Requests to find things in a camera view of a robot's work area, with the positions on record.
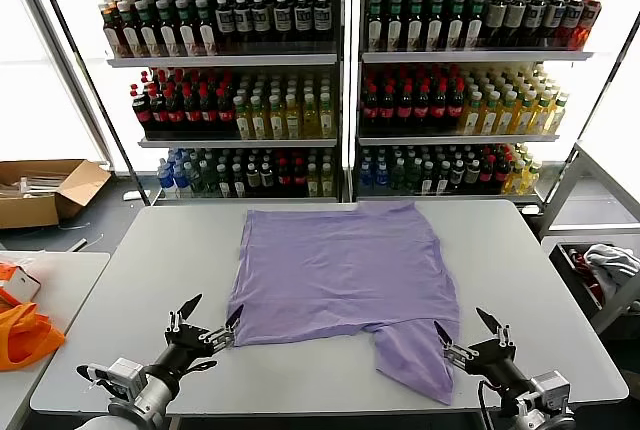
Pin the black storage bin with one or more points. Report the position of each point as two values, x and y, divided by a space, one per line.
582 295

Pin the grey metal strip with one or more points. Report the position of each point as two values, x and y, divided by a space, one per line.
78 244

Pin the dark bottle grey label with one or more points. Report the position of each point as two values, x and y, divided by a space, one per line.
253 177
267 177
495 15
457 175
553 15
535 15
473 174
514 15

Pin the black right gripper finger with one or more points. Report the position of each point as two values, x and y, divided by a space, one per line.
492 325
447 347

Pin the grey metal shelf unit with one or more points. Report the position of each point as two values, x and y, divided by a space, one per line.
225 60
475 56

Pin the grey metal cart frame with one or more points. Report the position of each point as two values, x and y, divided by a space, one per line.
565 190

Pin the purple t-shirt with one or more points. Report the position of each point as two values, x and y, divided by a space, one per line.
345 270

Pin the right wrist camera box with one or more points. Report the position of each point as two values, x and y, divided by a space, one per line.
550 385

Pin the white orange carton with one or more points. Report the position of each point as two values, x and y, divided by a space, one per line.
22 284

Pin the red tea bottle white label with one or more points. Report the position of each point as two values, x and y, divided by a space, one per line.
132 41
114 42

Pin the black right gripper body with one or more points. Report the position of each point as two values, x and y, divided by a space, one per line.
497 362

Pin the white side table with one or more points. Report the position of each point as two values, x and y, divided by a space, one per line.
70 275

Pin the green drink bottle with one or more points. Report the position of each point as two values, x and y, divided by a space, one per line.
195 182
208 181
397 177
413 177

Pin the black slanted pole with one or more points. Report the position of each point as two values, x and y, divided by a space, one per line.
98 95
576 140

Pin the red garment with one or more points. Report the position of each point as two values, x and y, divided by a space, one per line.
582 262

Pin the dark tea bottle green band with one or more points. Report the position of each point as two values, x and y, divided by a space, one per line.
394 32
374 30
454 32
206 38
150 40
414 32
434 32
168 40
187 39
473 31

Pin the blue water bottle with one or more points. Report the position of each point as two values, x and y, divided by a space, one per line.
180 182
382 177
164 180
366 177

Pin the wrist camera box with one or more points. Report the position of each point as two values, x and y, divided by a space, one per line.
122 370
550 385

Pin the white grey garment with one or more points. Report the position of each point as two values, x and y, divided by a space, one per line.
610 262

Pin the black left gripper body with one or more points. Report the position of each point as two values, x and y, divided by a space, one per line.
187 347

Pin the dark bottle black white label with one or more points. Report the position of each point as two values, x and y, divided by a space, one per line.
242 20
224 20
302 18
321 17
282 18
260 19

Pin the brown cardboard box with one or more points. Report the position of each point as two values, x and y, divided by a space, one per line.
30 210

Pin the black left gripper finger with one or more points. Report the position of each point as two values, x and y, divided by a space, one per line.
227 332
187 307

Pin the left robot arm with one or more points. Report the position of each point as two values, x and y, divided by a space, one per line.
150 395

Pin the cola bottle red cap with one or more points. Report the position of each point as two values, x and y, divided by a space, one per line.
284 177
439 110
502 172
191 115
208 114
387 110
175 115
370 110
159 115
456 110
488 172
404 110
299 177
225 112
422 110
141 115

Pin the dark bottle blue label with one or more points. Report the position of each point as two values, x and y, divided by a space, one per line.
571 17

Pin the white packing material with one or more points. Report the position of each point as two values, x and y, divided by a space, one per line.
30 184

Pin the red drink bottle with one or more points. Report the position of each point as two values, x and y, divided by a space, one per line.
589 15

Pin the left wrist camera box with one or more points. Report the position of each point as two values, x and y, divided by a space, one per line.
122 370

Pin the orange fabric bag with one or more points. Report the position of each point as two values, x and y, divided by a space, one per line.
25 340

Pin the white shelf foot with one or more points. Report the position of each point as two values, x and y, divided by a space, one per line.
530 209

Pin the yellow juice bottle white cap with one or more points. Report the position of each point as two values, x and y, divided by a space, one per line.
506 120
489 120
524 120
313 184
276 122
327 184
515 181
557 117
293 122
310 122
243 122
541 119
326 122
258 122
531 180
471 120

